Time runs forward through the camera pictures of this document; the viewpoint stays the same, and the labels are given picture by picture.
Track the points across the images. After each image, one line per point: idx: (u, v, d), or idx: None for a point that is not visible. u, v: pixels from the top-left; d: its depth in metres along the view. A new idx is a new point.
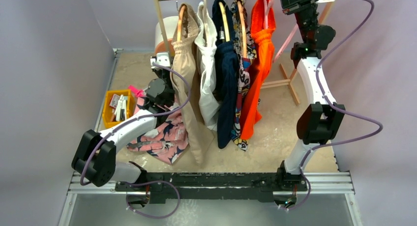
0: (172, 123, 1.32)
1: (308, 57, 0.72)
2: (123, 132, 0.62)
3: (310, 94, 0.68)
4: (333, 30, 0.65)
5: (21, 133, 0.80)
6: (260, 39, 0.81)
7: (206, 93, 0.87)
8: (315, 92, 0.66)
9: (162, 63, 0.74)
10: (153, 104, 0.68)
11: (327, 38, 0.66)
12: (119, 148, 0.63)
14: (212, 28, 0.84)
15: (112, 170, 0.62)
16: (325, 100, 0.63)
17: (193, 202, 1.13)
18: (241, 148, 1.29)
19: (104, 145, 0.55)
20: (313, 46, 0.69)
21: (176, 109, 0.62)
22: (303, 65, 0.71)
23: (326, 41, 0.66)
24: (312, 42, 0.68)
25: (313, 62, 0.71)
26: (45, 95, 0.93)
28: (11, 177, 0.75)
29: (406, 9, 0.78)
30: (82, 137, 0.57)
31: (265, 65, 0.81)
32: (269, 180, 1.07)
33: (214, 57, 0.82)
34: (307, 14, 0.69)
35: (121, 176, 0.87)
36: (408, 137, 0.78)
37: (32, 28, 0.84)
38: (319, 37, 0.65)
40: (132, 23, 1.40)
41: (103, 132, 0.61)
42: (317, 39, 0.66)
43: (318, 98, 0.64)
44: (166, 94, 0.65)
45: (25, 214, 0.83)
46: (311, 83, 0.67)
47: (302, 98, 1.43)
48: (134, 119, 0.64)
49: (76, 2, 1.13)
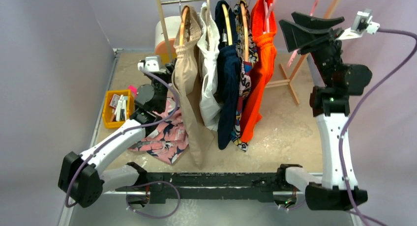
0: (172, 123, 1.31)
1: (335, 113, 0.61)
2: (106, 151, 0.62)
3: (327, 165, 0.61)
4: (370, 71, 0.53)
5: (21, 132, 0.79)
6: (262, 42, 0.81)
7: (207, 97, 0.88)
8: (335, 169, 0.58)
9: (151, 69, 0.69)
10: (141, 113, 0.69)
11: (360, 81, 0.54)
12: (106, 164, 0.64)
14: (214, 31, 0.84)
15: (101, 189, 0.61)
16: (344, 184, 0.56)
17: (193, 202, 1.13)
18: (241, 149, 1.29)
19: (86, 168, 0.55)
20: (342, 91, 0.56)
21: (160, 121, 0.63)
22: (324, 126, 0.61)
23: (361, 84, 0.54)
24: (339, 85, 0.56)
25: (340, 123, 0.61)
26: (45, 95, 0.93)
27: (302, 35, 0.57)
28: (11, 176, 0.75)
29: (407, 8, 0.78)
30: (64, 160, 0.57)
31: (266, 69, 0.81)
32: (269, 180, 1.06)
33: (216, 61, 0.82)
34: (328, 53, 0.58)
35: (120, 183, 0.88)
36: (409, 137, 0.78)
37: (32, 26, 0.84)
38: (351, 79, 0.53)
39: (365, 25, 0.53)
40: (132, 23, 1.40)
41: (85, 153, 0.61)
42: (348, 81, 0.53)
43: (338, 179, 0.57)
44: (155, 101, 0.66)
45: (25, 213, 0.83)
46: (332, 156, 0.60)
47: (302, 98, 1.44)
48: (118, 134, 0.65)
49: (76, 1, 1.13)
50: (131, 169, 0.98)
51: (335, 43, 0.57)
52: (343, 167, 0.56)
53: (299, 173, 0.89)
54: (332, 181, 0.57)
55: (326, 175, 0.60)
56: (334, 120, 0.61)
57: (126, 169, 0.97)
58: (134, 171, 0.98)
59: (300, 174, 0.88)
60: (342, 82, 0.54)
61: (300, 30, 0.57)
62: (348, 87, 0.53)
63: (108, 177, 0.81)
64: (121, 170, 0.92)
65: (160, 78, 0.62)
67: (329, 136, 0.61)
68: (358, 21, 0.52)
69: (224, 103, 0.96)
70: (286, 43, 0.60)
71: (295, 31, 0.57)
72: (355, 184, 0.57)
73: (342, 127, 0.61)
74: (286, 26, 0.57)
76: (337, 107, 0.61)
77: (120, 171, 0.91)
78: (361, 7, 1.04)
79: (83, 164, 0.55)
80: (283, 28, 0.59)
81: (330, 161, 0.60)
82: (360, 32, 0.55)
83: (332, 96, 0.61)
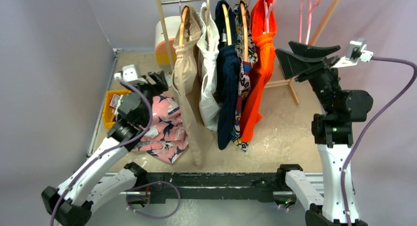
0: (172, 123, 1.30)
1: (337, 145, 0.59)
2: (82, 183, 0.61)
3: (328, 197, 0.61)
4: (370, 96, 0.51)
5: (21, 131, 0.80)
6: (262, 42, 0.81)
7: (206, 97, 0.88)
8: (336, 203, 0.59)
9: (128, 78, 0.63)
10: (120, 127, 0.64)
11: (362, 106, 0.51)
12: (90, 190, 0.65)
14: (214, 31, 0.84)
15: (89, 213, 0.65)
16: (345, 217, 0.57)
17: (193, 202, 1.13)
18: (241, 149, 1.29)
19: (63, 206, 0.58)
20: (344, 118, 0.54)
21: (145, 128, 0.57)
22: (326, 156, 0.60)
23: (362, 110, 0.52)
24: (342, 112, 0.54)
25: (342, 155, 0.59)
26: (45, 95, 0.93)
27: (298, 63, 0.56)
28: (11, 175, 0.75)
29: (407, 8, 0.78)
30: (44, 194, 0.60)
31: (265, 69, 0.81)
32: (269, 180, 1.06)
33: (216, 61, 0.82)
34: (326, 79, 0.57)
35: (113, 193, 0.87)
36: (409, 137, 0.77)
37: (32, 26, 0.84)
38: (352, 104, 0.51)
39: (358, 53, 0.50)
40: (132, 23, 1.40)
41: (64, 184, 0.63)
42: (350, 108, 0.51)
43: (339, 212, 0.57)
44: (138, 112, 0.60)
45: (26, 213, 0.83)
46: (333, 190, 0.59)
47: (302, 98, 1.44)
48: (93, 161, 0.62)
49: (76, 1, 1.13)
50: (128, 174, 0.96)
51: (331, 70, 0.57)
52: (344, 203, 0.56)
53: (300, 184, 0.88)
54: (333, 214, 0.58)
55: (326, 206, 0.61)
56: (337, 152, 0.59)
57: (121, 174, 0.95)
58: (132, 174, 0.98)
59: (302, 187, 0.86)
60: (344, 109, 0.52)
61: (296, 58, 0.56)
62: (351, 113, 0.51)
63: (100, 194, 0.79)
64: (115, 180, 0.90)
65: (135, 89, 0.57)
67: (331, 168, 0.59)
68: (350, 49, 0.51)
69: (224, 102, 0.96)
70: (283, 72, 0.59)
71: (291, 59, 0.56)
72: (356, 217, 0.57)
73: (344, 158, 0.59)
74: (282, 54, 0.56)
76: (340, 135, 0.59)
77: (113, 182, 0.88)
78: (360, 7, 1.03)
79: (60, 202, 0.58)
80: (279, 56, 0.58)
81: (332, 193, 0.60)
82: (354, 60, 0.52)
83: (335, 125, 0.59)
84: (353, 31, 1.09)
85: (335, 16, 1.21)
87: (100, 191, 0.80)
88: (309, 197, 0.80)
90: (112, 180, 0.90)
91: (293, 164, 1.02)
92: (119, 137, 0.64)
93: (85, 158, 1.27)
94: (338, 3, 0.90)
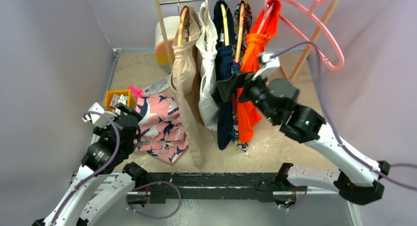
0: (172, 123, 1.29)
1: (319, 129, 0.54)
2: (65, 216, 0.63)
3: (351, 172, 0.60)
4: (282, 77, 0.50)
5: (21, 131, 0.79)
6: (250, 41, 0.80)
7: (205, 97, 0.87)
8: (361, 169, 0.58)
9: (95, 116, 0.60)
10: (93, 154, 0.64)
11: (284, 87, 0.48)
12: (76, 218, 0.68)
14: (213, 31, 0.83)
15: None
16: (373, 174, 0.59)
17: (193, 202, 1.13)
18: (242, 149, 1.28)
19: None
20: (288, 103, 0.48)
21: (115, 151, 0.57)
22: (322, 147, 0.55)
23: (286, 87, 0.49)
24: (284, 104, 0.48)
25: (330, 134, 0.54)
26: (45, 94, 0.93)
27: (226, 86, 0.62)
28: (10, 176, 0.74)
29: (407, 8, 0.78)
30: None
31: (246, 66, 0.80)
32: (269, 180, 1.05)
33: (214, 62, 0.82)
34: (257, 88, 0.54)
35: (114, 200, 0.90)
36: (408, 137, 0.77)
37: (31, 26, 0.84)
38: (276, 89, 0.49)
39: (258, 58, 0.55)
40: (132, 23, 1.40)
41: (48, 218, 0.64)
42: (282, 95, 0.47)
43: (368, 174, 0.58)
44: (122, 133, 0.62)
45: (25, 214, 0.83)
46: (350, 163, 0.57)
47: (302, 98, 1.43)
48: (71, 194, 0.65)
49: (75, 1, 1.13)
50: (125, 179, 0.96)
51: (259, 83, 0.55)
52: (367, 164, 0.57)
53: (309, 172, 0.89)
54: (369, 178, 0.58)
55: (355, 177, 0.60)
56: (325, 136, 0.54)
57: (118, 180, 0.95)
58: (129, 178, 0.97)
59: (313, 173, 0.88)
60: (280, 100, 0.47)
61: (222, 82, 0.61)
62: (286, 96, 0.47)
63: (95, 209, 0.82)
64: (111, 189, 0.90)
65: (111, 122, 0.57)
67: (335, 151, 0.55)
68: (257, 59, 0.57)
69: (222, 103, 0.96)
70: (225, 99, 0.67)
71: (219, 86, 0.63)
72: (376, 163, 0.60)
73: (335, 136, 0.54)
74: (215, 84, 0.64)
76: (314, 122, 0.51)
77: (109, 192, 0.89)
78: (360, 7, 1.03)
79: None
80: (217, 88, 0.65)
81: (352, 167, 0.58)
82: (263, 66, 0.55)
83: (305, 119, 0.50)
84: (353, 31, 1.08)
85: (335, 16, 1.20)
87: (95, 206, 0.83)
88: (327, 180, 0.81)
90: (109, 189, 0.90)
91: (283, 166, 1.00)
92: (94, 162, 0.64)
93: None
94: (338, 3, 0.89)
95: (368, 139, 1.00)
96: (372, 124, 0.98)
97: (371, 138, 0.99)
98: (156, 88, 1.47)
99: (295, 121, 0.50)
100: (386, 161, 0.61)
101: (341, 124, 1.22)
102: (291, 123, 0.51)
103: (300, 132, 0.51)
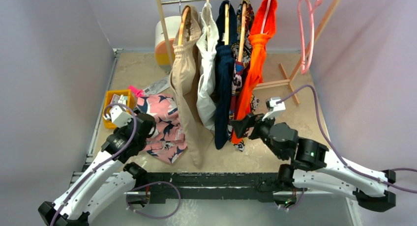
0: (172, 123, 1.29)
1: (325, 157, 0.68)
2: (78, 198, 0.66)
3: (363, 186, 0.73)
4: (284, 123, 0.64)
5: (20, 132, 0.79)
6: (254, 42, 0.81)
7: (202, 97, 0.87)
8: (371, 183, 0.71)
9: (114, 113, 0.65)
10: (114, 141, 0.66)
11: (284, 132, 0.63)
12: (84, 204, 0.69)
14: (214, 31, 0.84)
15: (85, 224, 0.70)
16: (383, 185, 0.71)
17: (193, 202, 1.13)
18: (238, 149, 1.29)
19: (59, 221, 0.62)
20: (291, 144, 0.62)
21: (131, 137, 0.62)
22: (332, 171, 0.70)
23: (282, 133, 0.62)
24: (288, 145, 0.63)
25: (335, 159, 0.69)
26: (45, 94, 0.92)
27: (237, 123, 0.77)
28: (9, 176, 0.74)
29: (407, 9, 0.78)
30: (40, 208, 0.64)
31: (255, 70, 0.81)
32: (269, 180, 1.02)
33: (213, 61, 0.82)
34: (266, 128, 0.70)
35: (113, 197, 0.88)
36: (410, 138, 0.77)
37: (31, 26, 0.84)
38: (276, 133, 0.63)
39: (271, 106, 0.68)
40: (133, 23, 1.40)
41: (59, 199, 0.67)
42: (283, 138, 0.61)
43: (379, 186, 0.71)
44: (141, 126, 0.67)
45: (24, 214, 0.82)
46: (360, 179, 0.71)
47: (302, 98, 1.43)
48: (89, 175, 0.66)
49: (76, 1, 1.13)
50: (126, 177, 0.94)
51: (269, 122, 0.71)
52: (374, 177, 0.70)
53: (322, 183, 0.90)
54: (380, 189, 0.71)
55: (370, 191, 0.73)
56: (331, 161, 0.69)
57: (119, 178, 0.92)
58: (130, 176, 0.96)
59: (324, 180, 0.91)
60: (284, 142, 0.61)
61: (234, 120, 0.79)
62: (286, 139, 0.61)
63: (97, 203, 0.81)
64: (113, 185, 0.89)
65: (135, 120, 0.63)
67: (343, 172, 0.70)
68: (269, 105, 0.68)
69: (218, 102, 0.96)
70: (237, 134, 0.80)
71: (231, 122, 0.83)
72: (383, 173, 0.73)
73: (339, 160, 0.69)
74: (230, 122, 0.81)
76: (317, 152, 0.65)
77: (109, 188, 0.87)
78: (360, 7, 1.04)
79: (56, 217, 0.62)
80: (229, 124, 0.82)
81: (363, 182, 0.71)
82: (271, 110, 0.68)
83: (311, 151, 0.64)
84: (353, 31, 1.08)
85: (335, 16, 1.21)
87: (97, 199, 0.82)
88: (343, 188, 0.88)
90: (109, 184, 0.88)
91: (282, 168, 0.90)
92: (112, 150, 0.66)
93: (85, 159, 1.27)
94: (338, 3, 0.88)
95: (368, 139, 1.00)
96: (372, 124, 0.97)
97: (370, 138, 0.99)
98: (156, 88, 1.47)
99: (302, 155, 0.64)
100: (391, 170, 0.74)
101: (341, 123, 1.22)
102: (299, 156, 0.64)
103: (308, 163, 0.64)
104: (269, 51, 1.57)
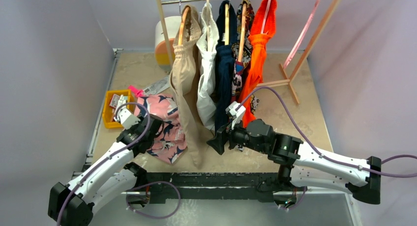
0: (172, 123, 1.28)
1: (299, 150, 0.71)
2: (93, 180, 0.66)
3: (344, 174, 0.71)
4: (256, 119, 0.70)
5: (19, 132, 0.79)
6: (254, 42, 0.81)
7: (202, 97, 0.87)
8: (349, 171, 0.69)
9: (122, 114, 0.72)
10: (128, 134, 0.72)
11: (258, 128, 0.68)
12: (93, 192, 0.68)
14: (214, 31, 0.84)
15: (89, 214, 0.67)
16: (364, 171, 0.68)
17: (193, 202, 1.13)
18: (238, 149, 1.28)
19: (74, 200, 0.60)
20: (266, 139, 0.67)
21: (145, 129, 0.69)
22: (306, 162, 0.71)
23: (256, 129, 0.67)
24: (263, 139, 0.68)
25: (310, 150, 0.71)
26: (44, 94, 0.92)
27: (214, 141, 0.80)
28: (9, 176, 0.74)
29: (408, 9, 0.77)
30: (51, 190, 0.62)
31: (255, 70, 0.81)
32: (269, 180, 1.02)
33: (213, 62, 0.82)
34: (240, 131, 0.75)
35: (114, 194, 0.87)
36: (411, 138, 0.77)
37: (30, 27, 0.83)
38: (252, 129, 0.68)
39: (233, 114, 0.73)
40: (133, 23, 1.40)
41: (73, 182, 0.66)
42: (258, 133, 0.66)
43: (359, 172, 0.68)
44: (152, 124, 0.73)
45: (24, 214, 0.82)
46: (336, 167, 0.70)
47: (302, 98, 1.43)
48: (104, 160, 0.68)
49: (76, 1, 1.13)
50: (128, 174, 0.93)
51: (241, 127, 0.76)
52: (350, 163, 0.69)
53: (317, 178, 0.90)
54: (362, 177, 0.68)
55: (353, 179, 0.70)
56: (303, 153, 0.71)
57: (121, 174, 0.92)
58: (131, 174, 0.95)
59: (319, 176, 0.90)
60: (259, 137, 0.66)
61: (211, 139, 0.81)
62: (260, 134, 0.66)
63: (100, 195, 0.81)
64: (114, 181, 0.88)
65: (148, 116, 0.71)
67: (319, 162, 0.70)
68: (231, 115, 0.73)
69: (218, 102, 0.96)
70: (218, 151, 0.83)
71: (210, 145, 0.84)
72: (365, 160, 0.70)
73: (313, 151, 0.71)
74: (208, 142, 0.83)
76: (291, 146, 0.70)
77: (113, 183, 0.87)
78: (360, 7, 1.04)
79: (71, 196, 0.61)
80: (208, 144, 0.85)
81: (341, 171, 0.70)
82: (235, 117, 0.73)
83: (284, 144, 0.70)
84: (353, 31, 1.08)
85: (336, 16, 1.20)
87: (101, 192, 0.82)
88: (337, 183, 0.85)
90: (111, 180, 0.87)
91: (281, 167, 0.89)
92: (127, 142, 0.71)
93: (85, 159, 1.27)
94: (339, 3, 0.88)
95: (369, 139, 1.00)
96: (372, 124, 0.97)
97: (370, 138, 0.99)
98: (156, 88, 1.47)
99: (278, 150, 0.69)
100: (374, 156, 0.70)
101: (341, 123, 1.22)
102: (275, 151, 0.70)
103: (284, 157, 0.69)
104: (269, 51, 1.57)
